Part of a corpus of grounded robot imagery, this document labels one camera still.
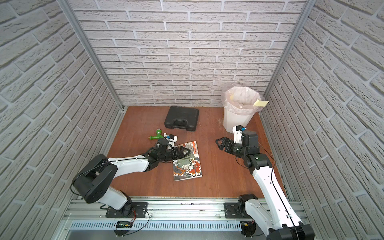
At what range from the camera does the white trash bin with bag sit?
0.84m

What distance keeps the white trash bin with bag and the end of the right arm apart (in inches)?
7.5

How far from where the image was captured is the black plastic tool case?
1.05 meters

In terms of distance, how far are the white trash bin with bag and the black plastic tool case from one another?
221mm

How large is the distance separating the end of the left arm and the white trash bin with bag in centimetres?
36

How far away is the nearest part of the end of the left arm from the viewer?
70cm

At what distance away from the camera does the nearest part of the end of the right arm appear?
58cm
